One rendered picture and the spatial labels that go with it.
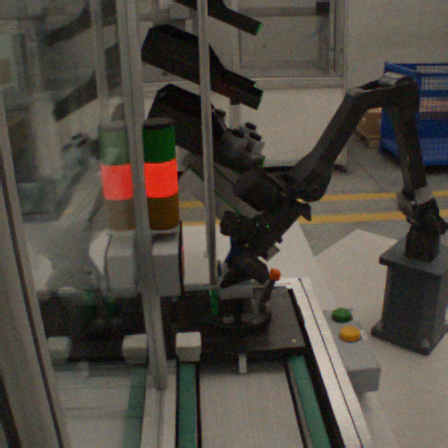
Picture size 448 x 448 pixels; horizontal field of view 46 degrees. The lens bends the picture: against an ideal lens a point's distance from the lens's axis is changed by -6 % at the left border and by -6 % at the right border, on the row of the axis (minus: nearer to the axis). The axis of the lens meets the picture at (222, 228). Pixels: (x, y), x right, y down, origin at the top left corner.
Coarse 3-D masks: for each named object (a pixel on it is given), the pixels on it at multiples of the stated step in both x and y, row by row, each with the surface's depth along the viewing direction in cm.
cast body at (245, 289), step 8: (224, 264) 108; (232, 264) 106; (224, 272) 105; (248, 280) 108; (216, 288) 108; (224, 288) 107; (232, 288) 107; (240, 288) 107; (248, 288) 107; (224, 296) 107; (232, 296) 107; (240, 296) 107; (248, 296) 108
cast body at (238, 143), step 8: (224, 136) 123; (232, 136) 121; (240, 136) 122; (224, 144) 123; (232, 144) 122; (240, 144) 123; (224, 152) 122; (232, 152) 122; (240, 152) 125; (240, 160) 127
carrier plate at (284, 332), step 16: (256, 288) 122; (192, 304) 117; (272, 304) 116; (288, 304) 116; (192, 320) 111; (272, 320) 110; (288, 320) 110; (208, 336) 106; (224, 336) 105; (240, 336) 105; (256, 336) 105; (272, 336) 105; (288, 336) 105; (208, 352) 101; (224, 352) 101; (240, 352) 101; (256, 352) 101; (272, 352) 101; (288, 352) 102; (304, 352) 102
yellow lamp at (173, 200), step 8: (176, 192) 80; (152, 200) 79; (160, 200) 78; (168, 200) 79; (176, 200) 80; (152, 208) 79; (160, 208) 79; (168, 208) 79; (176, 208) 80; (152, 216) 80; (160, 216) 79; (168, 216) 80; (176, 216) 81; (152, 224) 80; (160, 224) 80; (168, 224) 80; (176, 224) 81
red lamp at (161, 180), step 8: (152, 168) 77; (160, 168) 77; (168, 168) 77; (176, 168) 79; (152, 176) 77; (160, 176) 77; (168, 176) 77; (176, 176) 79; (152, 184) 78; (160, 184) 77; (168, 184) 78; (176, 184) 79; (152, 192) 78; (160, 192) 78; (168, 192) 78
